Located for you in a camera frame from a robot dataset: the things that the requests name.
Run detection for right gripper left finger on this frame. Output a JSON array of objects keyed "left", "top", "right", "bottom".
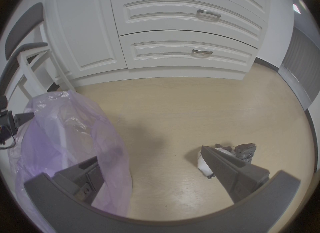
[{"left": 54, "top": 156, "right": 105, "bottom": 202}]

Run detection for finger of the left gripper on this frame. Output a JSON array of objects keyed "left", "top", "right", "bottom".
[{"left": 14, "top": 112, "right": 35, "bottom": 126}]

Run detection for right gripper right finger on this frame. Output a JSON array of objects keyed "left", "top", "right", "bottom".
[{"left": 201, "top": 146, "right": 270, "bottom": 204}]

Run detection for white paper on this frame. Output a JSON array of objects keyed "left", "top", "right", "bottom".
[{"left": 197, "top": 147, "right": 237, "bottom": 179}]

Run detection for purple plastic bag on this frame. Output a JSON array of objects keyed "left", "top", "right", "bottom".
[{"left": 7, "top": 90, "right": 133, "bottom": 217}]

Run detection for white chair dark grey cushions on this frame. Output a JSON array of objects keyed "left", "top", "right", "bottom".
[{"left": 4, "top": 2, "right": 75, "bottom": 102}]

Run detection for white wardrobe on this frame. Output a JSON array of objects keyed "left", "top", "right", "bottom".
[{"left": 44, "top": 0, "right": 272, "bottom": 90}]

